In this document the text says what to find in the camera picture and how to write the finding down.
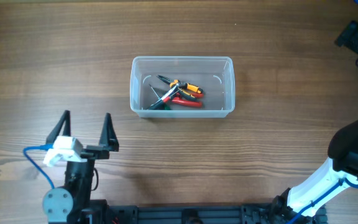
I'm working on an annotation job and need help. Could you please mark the clear plastic container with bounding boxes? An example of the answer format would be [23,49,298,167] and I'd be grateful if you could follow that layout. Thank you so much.
[130,56,236,118]

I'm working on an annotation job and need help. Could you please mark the blue left camera cable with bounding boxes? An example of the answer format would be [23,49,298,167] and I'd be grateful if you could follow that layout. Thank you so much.
[22,144,56,190]

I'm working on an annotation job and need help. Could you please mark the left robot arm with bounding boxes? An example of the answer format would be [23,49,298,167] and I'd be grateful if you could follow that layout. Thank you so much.
[42,110,119,223]

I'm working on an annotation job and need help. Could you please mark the orange black needle-nose pliers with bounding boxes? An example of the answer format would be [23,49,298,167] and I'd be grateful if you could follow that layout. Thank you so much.
[157,75,204,101]

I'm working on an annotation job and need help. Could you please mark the green handle screwdriver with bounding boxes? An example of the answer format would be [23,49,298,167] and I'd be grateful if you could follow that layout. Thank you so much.
[150,85,171,110]

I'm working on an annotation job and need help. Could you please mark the silver combination wrench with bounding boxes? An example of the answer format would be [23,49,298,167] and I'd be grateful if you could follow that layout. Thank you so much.
[156,86,179,108]

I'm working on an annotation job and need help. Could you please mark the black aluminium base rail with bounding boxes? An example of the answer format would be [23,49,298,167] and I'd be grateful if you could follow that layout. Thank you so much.
[82,203,328,224]

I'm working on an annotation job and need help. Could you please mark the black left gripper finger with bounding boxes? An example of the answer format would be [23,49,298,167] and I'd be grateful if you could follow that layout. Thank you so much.
[99,113,119,152]
[45,110,71,144]

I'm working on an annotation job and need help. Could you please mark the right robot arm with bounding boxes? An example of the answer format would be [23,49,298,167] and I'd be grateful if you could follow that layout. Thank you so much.
[267,120,358,223]

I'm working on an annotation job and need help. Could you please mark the red handle snips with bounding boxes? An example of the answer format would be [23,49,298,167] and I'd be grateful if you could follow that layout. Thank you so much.
[154,87,204,109]

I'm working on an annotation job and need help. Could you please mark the black red-collar screwdriver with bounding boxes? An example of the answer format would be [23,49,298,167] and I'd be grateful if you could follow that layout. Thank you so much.
[147,87,179,110]

